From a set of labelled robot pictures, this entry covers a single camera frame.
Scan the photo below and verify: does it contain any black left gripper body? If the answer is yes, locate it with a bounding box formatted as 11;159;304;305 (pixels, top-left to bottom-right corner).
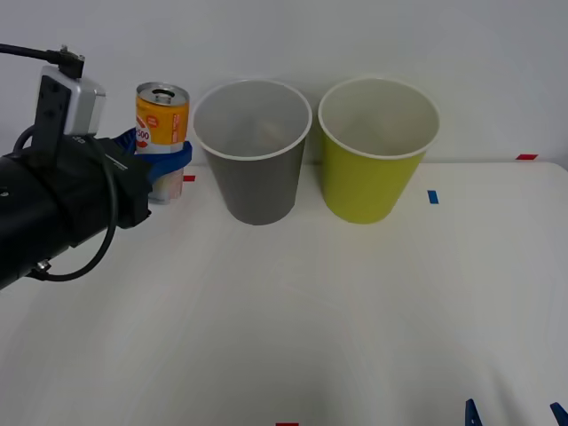
43;135;154;248

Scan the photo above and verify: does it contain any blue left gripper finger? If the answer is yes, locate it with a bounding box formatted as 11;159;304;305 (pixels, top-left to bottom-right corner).
147;140;194;185
111;127;138;156

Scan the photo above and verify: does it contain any orange and white drink can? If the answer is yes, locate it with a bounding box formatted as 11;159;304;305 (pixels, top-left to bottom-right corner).
134;81;193;207

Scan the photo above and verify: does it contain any grey plastic bin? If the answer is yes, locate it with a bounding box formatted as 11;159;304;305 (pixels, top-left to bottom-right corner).
191;78;313;226

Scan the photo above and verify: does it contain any yellow-green plastic bin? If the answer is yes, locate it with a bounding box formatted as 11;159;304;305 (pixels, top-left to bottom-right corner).
317;77;441;225

